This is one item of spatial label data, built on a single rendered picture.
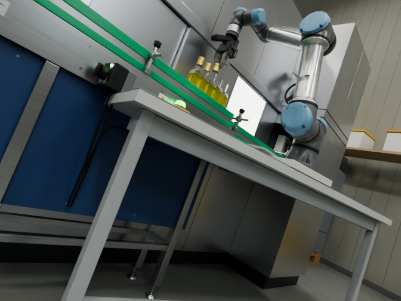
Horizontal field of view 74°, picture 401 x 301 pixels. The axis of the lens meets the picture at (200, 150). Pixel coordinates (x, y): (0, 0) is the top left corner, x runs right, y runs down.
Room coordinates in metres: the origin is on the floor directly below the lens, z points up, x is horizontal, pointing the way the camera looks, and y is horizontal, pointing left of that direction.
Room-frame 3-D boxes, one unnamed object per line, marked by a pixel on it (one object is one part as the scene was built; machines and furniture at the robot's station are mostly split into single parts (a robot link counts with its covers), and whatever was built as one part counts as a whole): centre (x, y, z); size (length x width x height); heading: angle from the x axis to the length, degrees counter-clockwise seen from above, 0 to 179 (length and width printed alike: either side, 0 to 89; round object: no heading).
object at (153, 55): (0.94, 0.27, 0.94); 0.07 x 0.04 x 0.13; 46
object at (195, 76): (1.30, 0.16, 0.99); 0.06 x 0.06 x 0.21; 47
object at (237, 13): (1.40, 0.06, 1.48); 0.09 x 0.08 x 0.11; 48
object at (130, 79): (0.84, 0.33, 0.79); 0.08 x 0.08 x 0.08; 46
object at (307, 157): (1.14, -0.42, 0.83); 0.15 x 0.15 x 0.10
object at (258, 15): (1.35, -0.03, 1.48); 0.11 x 0.11 x 0.08; 48
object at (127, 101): (1.70, -0.07, 0.73); 1.58 x 1.52 x 0.04; 123
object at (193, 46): (1.68, -0.03, 1.15); 0.90 x 0.03 x 0.34; 136
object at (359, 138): (3.98, -2.12, 1.89); 0.49 x 0.41 x 0.28; 33
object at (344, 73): (2.31, -0.88, 1.69); 0.70 x 0.37 x 0.89; 136
